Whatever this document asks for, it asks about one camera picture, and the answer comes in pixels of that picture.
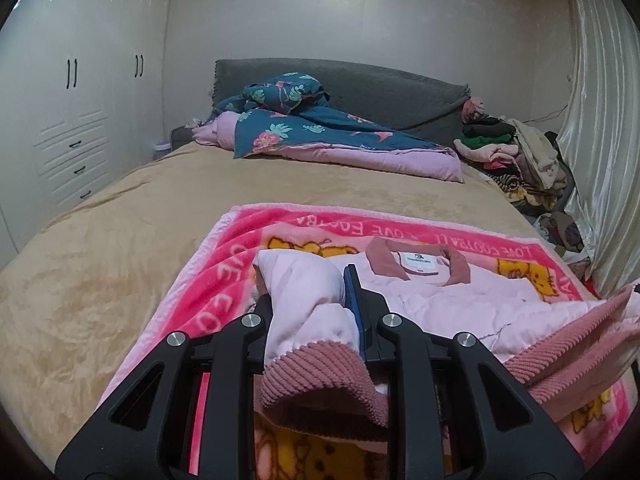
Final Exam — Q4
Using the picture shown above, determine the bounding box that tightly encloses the white curtain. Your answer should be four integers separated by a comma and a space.
555, 0, 640, 301

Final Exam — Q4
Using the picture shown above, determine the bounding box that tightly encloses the beige bed cover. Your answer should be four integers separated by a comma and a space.
0, 137, 566, 466

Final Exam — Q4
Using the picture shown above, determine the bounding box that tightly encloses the grey nightstand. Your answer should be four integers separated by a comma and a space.
169, 126, 197, 150

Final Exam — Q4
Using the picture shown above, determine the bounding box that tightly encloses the white wardrobe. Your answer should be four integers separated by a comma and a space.
0, 0, 176, 271

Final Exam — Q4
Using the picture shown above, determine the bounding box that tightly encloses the grey headboard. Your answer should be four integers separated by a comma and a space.
209, 59, 472, 146

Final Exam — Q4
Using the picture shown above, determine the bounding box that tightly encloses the teal floral duvet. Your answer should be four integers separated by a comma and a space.
192, 72, 466, 183

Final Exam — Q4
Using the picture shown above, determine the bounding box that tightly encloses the pile of assorted clothes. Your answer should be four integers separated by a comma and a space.
452, 96, 573, 218

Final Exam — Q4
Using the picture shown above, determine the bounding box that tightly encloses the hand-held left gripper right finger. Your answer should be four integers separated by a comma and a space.
343, 264, 587, 480

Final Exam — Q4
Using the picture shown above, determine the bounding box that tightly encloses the pink printed blanket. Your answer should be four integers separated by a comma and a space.
97, 204, 640, 480

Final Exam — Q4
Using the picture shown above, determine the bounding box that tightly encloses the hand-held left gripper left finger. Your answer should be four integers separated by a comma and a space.
55, 299, 275, 480

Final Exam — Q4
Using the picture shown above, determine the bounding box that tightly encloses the pink quilted jacket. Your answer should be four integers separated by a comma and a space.
252, 237, 640, 430

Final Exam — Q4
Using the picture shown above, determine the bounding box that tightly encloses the cream garment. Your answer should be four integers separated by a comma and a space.
507, 117, 563, 193

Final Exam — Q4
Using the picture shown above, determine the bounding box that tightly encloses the dark wall cable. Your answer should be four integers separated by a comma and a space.
522, 104, 570, 125

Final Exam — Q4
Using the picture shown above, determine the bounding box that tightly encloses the dark clothes heap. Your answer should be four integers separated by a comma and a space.
532, 211, 598, 256

